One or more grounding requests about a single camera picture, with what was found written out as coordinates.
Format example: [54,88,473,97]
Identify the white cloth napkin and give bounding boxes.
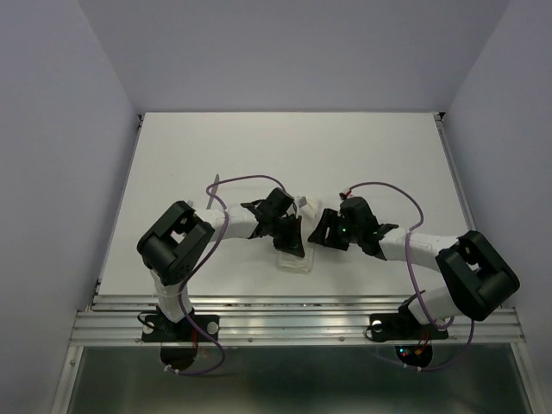
[277,197,321,274]

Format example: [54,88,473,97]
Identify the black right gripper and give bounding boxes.
[305,208,361,251]

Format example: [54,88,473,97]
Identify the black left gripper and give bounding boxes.
[268,215,304,257]

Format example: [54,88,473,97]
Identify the aluminium front rail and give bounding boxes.
[71,295,530,346]

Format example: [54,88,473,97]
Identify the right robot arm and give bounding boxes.
[308,197,520,342]

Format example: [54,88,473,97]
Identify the aluminium rail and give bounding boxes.
[434,111,504,303]
[71,295,530,346]

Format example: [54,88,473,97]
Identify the silver table knife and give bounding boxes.
[206,173,220,210]

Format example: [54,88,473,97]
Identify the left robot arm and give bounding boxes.
[137,188,305,343]

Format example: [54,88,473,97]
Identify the aluminium right side rail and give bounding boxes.
[434,111,504,303]

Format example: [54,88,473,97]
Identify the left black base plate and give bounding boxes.
[137,311,220,343]

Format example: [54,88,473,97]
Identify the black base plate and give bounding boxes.
[137,311,220,343]
[364,313,449,343]

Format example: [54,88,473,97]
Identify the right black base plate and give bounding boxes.
[364,313,449,343]

